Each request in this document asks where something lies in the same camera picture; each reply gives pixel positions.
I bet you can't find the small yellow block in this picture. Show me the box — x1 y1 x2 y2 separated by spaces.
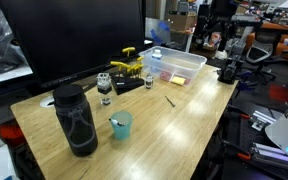
170 76 187 86

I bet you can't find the black and white marker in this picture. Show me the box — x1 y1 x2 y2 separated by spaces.
108 118 125 128

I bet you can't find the teal plastic cup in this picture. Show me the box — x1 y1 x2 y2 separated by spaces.
109 110 133 141

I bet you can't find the small clear glass jar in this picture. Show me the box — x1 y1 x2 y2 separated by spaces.
144 73 155 90

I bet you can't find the black hex key stand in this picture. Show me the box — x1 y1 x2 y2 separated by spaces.
110 74 146 96

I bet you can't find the white bottle blue label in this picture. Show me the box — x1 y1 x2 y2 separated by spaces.
149 48 164 75

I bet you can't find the clear block black holder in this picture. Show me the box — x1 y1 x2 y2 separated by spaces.
96 72 113 106

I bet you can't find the clear plastic storage bin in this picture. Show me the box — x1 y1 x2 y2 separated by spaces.
138 45 208 88

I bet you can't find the clear sheet blue tape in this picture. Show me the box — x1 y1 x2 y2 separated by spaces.
145 17 172 46

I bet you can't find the brown cardboard box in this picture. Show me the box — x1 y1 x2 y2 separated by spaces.
165 12 198 33

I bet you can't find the black water bottle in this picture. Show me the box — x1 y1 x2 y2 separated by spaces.
52 83 99 158

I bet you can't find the large black monitor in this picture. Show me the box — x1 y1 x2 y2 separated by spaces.
0 0 147 89

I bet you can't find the black equipment tower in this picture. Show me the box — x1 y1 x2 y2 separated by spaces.
193 3 218 51

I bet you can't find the black office chair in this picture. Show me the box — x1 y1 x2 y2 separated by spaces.
245 31 285 81

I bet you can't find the red box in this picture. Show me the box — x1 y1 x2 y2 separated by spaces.
268 83 288 104

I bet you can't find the white shelf board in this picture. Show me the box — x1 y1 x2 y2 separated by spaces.
0 64 33 87

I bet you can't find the orange object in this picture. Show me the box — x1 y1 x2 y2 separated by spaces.
0 123 25 141

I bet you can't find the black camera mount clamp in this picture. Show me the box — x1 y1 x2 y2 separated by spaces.
217 39 248 85

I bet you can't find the white round cable grommet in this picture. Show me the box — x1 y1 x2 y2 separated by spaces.
39 95 56 109

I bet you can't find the orange handled clamp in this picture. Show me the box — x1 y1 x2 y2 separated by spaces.
227 105 252 120
222 139 252 162

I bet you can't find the silver metal bracket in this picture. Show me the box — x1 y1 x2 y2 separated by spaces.
250 110 278 132

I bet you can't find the silver aluminium extrusion rail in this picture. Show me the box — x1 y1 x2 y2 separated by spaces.
250 142 288 173

